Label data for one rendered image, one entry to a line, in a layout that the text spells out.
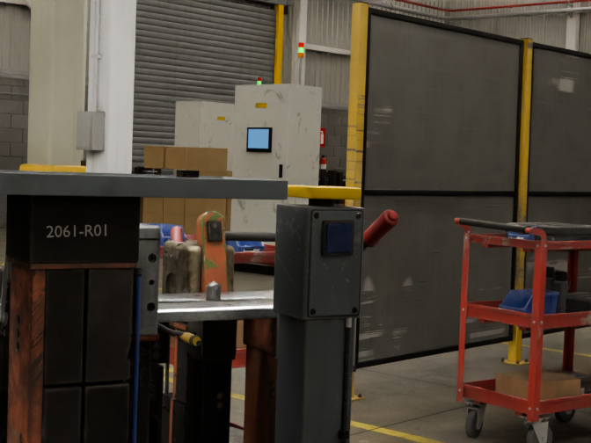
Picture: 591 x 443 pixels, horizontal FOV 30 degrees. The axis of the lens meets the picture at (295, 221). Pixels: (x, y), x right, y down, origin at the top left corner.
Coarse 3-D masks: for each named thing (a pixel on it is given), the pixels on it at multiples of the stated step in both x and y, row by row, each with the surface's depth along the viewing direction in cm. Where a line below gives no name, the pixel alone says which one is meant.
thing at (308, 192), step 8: (288, 192) 112; (296, 192) 111; (304, 192) 109; (312, 192) 108; (320, 192) 109; (328, 192) 109; (336, 192) 110; (344, 192) 110; (352, 192) 111; (360, 192) 111; (312, 200) 111; (320, 200) 111; (328, 200) 111
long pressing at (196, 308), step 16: (0, 304) 132; (160, 304) 138; (176, 304) 138; (192, 304) 139; (208, 304) 139; (224, 304) 140; (240, 304) 141; (256, 304) 141; (272, 304) 139; (160, 320) 131; (176, 320) 132; (192, 320) 133; (208, 320) 134
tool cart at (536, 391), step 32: (480, 224) 469; (512, 224) 489; (544, 224) 487; (576, 224) 495; (544, 256) 452; (576, 256) 529; (544, 288) 453; (576, 288) 529; (480, 320) 482; (512, 320) 465; (544, 320) 457; (576, 320) 469; (480, 384) 497; (512, 384) 476; (544, 384) 469; (576, 384) 477; (480, 416) 487; (544, 416) 464
